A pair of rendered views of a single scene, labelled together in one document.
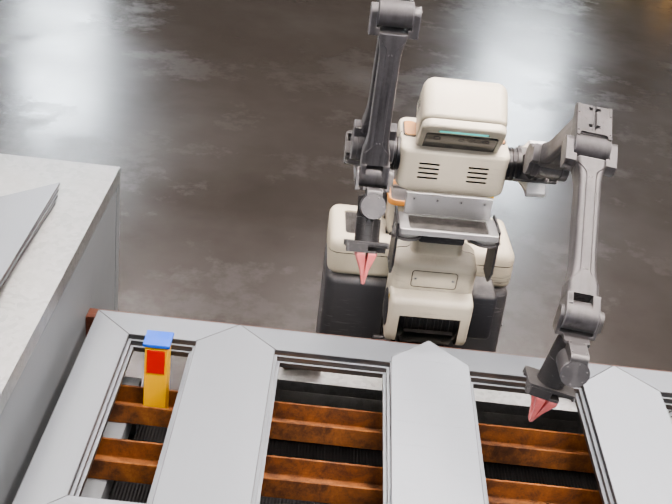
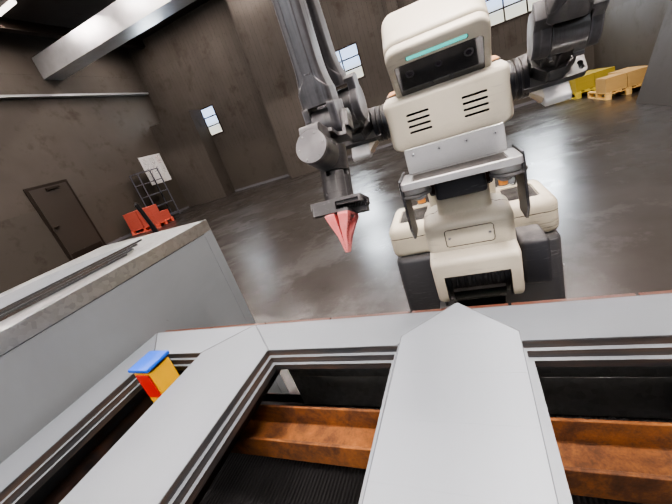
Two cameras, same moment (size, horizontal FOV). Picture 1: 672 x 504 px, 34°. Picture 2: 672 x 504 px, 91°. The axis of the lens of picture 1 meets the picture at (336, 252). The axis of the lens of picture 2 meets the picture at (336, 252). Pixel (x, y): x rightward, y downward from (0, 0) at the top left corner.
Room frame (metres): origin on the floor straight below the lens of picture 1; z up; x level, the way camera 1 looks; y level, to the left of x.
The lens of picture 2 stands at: (1.71, -0.32, 1.21)
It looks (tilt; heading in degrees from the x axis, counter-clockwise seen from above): 20 degrees down; 27
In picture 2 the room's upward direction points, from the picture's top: 19 degrees counter-clockwise
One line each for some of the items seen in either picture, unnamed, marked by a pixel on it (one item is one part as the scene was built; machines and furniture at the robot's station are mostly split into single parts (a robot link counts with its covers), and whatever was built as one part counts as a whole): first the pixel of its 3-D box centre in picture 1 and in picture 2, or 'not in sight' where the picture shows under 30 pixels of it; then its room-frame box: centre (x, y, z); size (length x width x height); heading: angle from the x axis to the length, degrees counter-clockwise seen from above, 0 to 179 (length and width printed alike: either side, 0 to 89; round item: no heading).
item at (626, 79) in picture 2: not in sight; (617, 83); (10.63, -3.00, 0.20); 1.08 x 0.74 x 0.39; 4
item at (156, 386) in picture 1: (156, 379); (172, 398); (2.07, 0.37, 0.78); 0.05 x 0.05 x 0.19; 1
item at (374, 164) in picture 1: (383, 99); (293, 14); (2.36, -0.06, 1.40); 0.11 x 0.06 x 0.43; 94
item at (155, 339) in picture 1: (158, 341); (150, 363); (2.07, 0.37, 0.88); 0.06 x 0.06 x 0.02; 1
